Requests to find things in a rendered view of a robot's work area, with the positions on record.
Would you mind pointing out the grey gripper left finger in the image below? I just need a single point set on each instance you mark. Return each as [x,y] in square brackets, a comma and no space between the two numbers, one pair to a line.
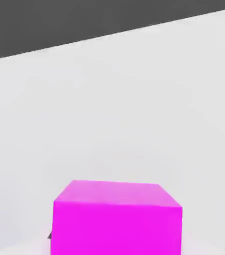
[42,246]

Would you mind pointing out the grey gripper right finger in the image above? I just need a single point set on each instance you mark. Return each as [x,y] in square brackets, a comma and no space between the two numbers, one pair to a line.
[192,249]

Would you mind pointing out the small magenta cube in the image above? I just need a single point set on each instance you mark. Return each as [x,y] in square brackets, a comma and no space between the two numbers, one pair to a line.
[116,225]

